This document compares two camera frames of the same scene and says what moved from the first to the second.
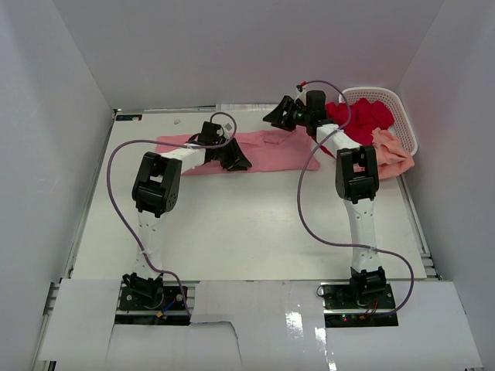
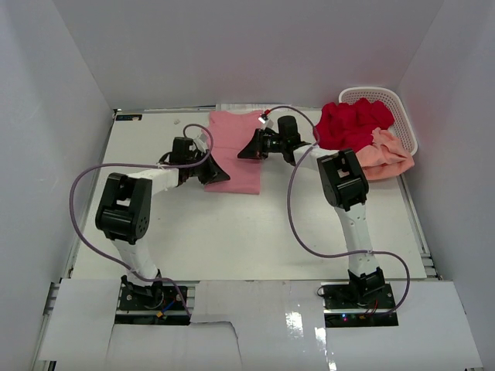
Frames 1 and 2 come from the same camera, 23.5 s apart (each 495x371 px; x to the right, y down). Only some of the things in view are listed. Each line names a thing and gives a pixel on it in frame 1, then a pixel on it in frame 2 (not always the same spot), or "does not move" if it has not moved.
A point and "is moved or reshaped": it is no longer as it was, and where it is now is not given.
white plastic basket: (401, 129) does not move
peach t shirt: (392, 157) does not move
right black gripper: (276, 117) to (255, 149)
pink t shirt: (268, 150) is moved or reshaped
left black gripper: (237, 160) to (214, 172)
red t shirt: (358, 119) does not move
